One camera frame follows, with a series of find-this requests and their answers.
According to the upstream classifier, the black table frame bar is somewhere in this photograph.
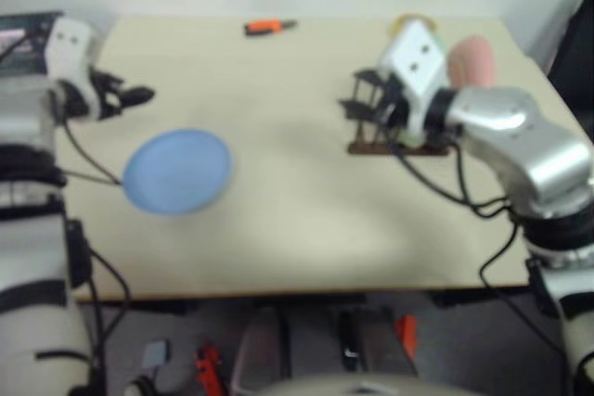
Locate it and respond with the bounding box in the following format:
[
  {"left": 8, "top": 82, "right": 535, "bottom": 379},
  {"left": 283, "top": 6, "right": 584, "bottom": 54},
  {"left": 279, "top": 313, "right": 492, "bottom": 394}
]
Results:
[{"left": 252, "top": 293, "right": 368, "bottom": 309}]

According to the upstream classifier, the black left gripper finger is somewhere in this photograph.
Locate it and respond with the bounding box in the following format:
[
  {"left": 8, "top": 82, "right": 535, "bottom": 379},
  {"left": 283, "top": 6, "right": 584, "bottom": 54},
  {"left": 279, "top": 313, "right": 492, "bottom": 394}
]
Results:
[
  {"left": 94, "top": 69, "right": 128, "bottom": 91},
  {"left": 118, "top": 85, "right": 157, "bottom": 109}
]

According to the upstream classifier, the red and black tool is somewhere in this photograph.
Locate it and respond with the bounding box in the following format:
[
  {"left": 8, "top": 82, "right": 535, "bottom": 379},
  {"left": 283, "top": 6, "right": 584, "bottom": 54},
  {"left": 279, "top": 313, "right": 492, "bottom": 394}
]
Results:
[{"left": 194, "top": 343, "right": 223, "bottom": 390}]

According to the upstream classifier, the black chair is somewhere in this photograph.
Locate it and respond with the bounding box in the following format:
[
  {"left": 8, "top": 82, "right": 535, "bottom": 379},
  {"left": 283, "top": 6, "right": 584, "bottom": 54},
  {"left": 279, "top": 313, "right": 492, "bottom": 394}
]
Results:
[{"left": 549, "top": 0, "right": 594, "bottom": 137}]

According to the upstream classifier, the small grey box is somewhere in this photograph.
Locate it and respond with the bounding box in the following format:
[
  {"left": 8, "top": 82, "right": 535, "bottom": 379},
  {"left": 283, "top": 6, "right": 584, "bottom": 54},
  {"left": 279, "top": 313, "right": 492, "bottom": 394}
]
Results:
[{"left": 142, "top": 339, "right": 172, "bottom": 369}]

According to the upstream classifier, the blue plate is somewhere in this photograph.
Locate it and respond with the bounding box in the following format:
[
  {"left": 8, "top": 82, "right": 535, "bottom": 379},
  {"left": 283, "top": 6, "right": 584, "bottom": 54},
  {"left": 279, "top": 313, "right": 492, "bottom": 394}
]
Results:
[{"left": 121, "top": 128, "right": 235, "bottom": 217}]

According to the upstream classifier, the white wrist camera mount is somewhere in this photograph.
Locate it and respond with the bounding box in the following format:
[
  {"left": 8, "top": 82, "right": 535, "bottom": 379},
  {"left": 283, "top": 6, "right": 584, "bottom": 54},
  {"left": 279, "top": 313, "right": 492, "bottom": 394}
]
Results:
[
  {"left": 44, "top": 18, "right": 102, "bottom": 120},
  {"left": 376, "top": 19, "right": 449, "bottom": 145}
]

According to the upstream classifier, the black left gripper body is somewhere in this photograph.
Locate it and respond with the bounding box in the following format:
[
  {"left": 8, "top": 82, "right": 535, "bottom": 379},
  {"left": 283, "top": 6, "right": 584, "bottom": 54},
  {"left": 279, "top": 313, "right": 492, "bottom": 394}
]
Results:
[{"left": 87, "top": 69, "right": 126, "bottom": 120}]

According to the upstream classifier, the orange black marker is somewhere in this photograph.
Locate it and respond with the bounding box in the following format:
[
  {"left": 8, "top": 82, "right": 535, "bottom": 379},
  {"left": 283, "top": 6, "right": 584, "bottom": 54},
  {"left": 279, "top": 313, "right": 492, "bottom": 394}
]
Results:
[{"left": 244, "top": 19, "right": 298, "bottom": 38}]

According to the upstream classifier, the pink plate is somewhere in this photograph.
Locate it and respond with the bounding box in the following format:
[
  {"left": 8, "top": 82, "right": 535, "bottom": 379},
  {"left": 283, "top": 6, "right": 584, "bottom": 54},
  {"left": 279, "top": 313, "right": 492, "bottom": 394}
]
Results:
[{"left": 447, "top": 35, "right": 496, "bottom": 90}]

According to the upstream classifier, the grey rounded robot leg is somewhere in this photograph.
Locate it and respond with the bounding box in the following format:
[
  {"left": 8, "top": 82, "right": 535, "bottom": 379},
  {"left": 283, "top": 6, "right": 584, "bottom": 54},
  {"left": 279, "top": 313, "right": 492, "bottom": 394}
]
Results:
[{"left": 234, "top": 316, "right": 291, "bottom": 396}]

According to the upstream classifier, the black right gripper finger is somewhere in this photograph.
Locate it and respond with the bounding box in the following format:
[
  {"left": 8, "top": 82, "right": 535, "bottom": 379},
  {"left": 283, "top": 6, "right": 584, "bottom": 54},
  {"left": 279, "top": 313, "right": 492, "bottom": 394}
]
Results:
[
  {"left": 337, "top": 97, "right": 380, "bottom": 121},
  {"left": 354, "top": 69, "right": 390, "bottom": 88}
]

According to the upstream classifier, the grey open laptop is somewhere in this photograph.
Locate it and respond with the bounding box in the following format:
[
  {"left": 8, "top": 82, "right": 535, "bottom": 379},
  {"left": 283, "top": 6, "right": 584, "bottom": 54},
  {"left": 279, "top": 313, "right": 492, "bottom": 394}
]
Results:
[{"left": 0, "top": 10, "right": 64, "bottom": 77}]

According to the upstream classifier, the yellow tape roll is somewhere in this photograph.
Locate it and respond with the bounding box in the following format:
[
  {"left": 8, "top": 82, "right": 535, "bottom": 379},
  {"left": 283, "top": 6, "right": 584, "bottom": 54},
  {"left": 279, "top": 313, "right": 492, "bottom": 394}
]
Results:
[{"left": 389, "top": 13, "right": 440, "bottom": 40}]

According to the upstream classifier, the orange clamp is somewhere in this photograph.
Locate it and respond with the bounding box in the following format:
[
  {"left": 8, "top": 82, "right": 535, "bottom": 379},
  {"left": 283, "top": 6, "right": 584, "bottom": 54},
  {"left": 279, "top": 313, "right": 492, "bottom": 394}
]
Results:
[{"left": 394, "top": 314, "right": 421, "bottom": 363}]

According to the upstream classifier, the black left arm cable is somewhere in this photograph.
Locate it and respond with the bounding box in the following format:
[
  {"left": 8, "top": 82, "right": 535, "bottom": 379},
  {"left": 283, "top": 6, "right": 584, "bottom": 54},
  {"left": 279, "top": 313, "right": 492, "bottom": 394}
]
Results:
[{"left": 62, "top": 120, "right": 134, "bottom": 396}]

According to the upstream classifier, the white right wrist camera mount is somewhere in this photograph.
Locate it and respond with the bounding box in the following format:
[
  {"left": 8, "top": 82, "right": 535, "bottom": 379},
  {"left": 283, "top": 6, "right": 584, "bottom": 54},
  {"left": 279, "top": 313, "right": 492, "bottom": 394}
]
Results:
[{"left": 376, "top": 19, "right": 449, "bottom": 145}]

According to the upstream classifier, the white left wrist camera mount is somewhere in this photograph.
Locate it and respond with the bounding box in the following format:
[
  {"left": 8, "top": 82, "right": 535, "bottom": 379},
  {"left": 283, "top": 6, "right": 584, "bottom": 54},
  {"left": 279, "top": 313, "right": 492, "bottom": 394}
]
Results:
[{"left": 44, "top": 18, "right": 102, "bottom": 120}]

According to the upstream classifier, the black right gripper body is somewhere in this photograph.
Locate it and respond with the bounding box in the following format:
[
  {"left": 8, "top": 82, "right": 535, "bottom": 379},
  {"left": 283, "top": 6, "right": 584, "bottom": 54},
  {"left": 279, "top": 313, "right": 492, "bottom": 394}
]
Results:
[{"left": 370, "top": 73, "right": 412, "bottom": 133}]

